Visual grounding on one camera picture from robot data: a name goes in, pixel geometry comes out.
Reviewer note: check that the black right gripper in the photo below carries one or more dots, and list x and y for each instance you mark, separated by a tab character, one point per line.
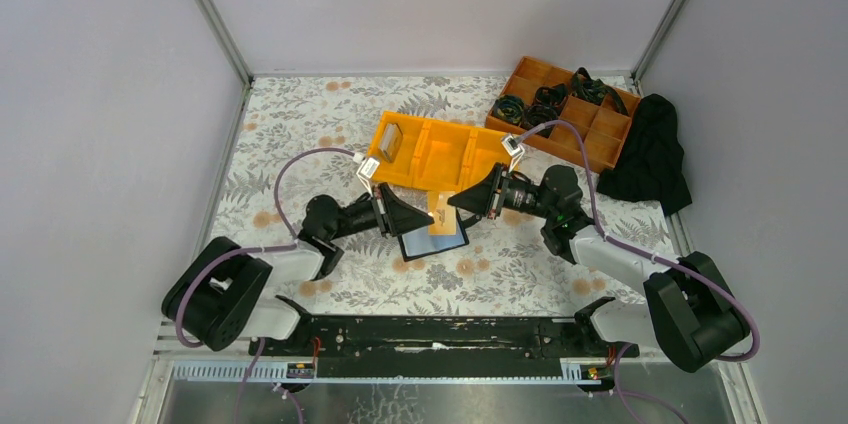
496	190

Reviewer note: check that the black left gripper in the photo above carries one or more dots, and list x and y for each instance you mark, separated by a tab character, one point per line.
382	209

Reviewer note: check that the black leather card holder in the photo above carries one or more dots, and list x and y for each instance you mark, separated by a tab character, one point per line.
421	243

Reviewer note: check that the orange logo credit card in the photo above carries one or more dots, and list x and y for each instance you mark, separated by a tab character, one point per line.
443	214

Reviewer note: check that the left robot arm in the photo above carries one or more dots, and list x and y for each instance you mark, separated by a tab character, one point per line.
218	299

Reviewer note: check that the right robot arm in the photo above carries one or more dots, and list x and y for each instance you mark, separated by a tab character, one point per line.
688	311

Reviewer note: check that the yellow plastic divided bin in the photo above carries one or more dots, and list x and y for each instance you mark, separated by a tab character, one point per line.
438	155

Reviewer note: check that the floral patterned table mat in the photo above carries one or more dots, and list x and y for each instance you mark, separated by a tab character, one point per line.
295	143

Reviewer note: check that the blue yellow rolled tie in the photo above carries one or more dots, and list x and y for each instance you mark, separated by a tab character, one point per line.
509	109

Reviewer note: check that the dark floral rolled tie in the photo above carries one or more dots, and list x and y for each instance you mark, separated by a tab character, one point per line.
538	114

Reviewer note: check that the wooden compartment organizer tray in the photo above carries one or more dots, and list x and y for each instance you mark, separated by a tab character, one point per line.
599	130

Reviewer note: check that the black rolled tie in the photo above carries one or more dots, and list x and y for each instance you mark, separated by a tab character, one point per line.
552	97

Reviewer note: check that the dark green rolled tie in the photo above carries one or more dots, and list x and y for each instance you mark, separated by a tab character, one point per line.
595	91

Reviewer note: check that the black cloth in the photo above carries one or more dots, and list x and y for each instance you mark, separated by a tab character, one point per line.
650	165

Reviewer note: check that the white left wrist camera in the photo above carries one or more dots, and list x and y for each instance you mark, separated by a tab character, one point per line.
367	167

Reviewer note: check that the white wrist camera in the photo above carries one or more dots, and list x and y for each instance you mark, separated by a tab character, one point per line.
515	150
367	167

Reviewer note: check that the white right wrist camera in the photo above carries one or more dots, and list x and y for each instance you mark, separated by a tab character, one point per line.
515	150

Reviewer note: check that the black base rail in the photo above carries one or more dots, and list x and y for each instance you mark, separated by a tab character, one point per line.
429	347

